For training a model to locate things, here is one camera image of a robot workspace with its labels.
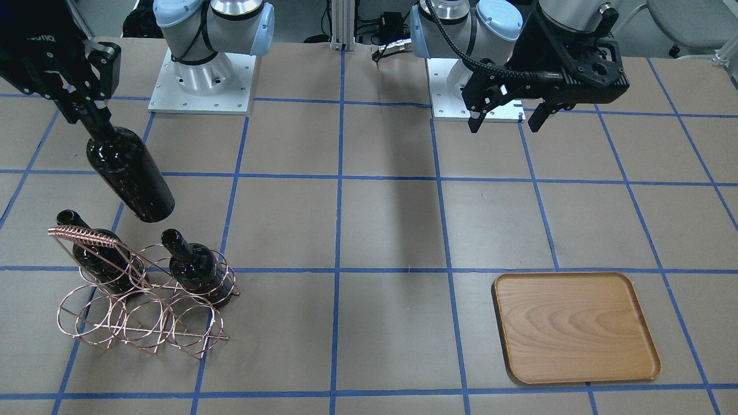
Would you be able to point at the black gripper basket side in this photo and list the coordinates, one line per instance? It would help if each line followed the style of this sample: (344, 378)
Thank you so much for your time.
(36, 49)

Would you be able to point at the black gripper tray side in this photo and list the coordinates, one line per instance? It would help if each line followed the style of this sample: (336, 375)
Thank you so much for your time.
(526, 53)

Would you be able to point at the dark wine bottle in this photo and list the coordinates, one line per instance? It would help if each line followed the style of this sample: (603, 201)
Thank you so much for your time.
(109, 268)
(196, 269)
(124, 162)

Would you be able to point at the wooden tray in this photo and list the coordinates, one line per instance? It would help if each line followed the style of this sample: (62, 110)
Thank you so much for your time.
(573, 327)

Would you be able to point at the grey chair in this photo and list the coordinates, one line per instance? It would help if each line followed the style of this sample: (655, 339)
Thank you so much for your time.
(692, 25)

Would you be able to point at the black braided cable tray side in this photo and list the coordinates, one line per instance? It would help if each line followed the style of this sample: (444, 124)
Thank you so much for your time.
(449, 29)

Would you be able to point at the arm base plate tray side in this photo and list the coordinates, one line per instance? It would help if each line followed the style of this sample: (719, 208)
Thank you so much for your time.
(446, 77)

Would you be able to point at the arm base plate basket side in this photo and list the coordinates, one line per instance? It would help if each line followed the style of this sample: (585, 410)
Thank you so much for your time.
(223, 86)

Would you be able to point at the aluminium frame post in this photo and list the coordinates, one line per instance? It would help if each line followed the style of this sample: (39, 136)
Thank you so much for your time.
(343, 20)

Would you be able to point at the copper wire bottle basket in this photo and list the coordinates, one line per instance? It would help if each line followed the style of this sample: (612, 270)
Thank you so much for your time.
(156, 312)

